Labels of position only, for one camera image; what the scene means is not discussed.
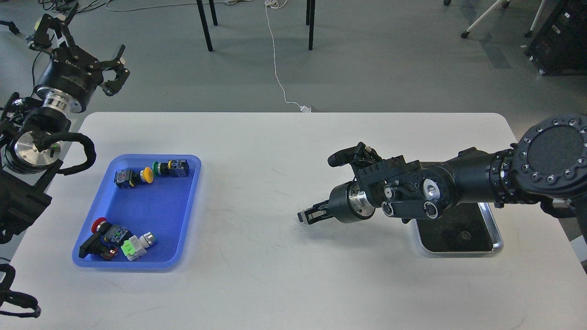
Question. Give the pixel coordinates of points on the white rolling stand base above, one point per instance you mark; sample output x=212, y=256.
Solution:
x=501, y=6

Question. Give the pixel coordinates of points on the black equipment case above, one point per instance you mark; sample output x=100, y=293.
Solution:
x=560, y=46

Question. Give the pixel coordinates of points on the silver green selector switch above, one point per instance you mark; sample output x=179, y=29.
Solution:
x=136, y=246

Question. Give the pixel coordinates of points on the yellow push button switch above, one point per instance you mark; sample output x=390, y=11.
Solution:
x=127, y=178

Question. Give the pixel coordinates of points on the green push button switch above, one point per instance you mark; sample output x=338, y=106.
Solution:
x=178, y=168

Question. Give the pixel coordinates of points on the red emergency stop button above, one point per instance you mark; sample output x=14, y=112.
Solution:
x=105, y=240

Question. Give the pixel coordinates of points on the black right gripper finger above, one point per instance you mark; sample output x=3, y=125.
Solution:
x=311, y=216
x=322, y=206

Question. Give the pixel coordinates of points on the silver metal tray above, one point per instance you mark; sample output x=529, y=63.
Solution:
x=466, y=230

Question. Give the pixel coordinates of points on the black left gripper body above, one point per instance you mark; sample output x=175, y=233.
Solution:
x=69, y=75

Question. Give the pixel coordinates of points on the blue plastic tray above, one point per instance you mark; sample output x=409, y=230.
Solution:
x=162, y=207

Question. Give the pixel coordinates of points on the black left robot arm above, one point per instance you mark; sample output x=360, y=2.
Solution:
x=36, y=141

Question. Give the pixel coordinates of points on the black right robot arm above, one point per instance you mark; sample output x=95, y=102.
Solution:
x=547, y=166

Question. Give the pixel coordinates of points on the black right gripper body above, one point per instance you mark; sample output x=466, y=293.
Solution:
x=348, y=203

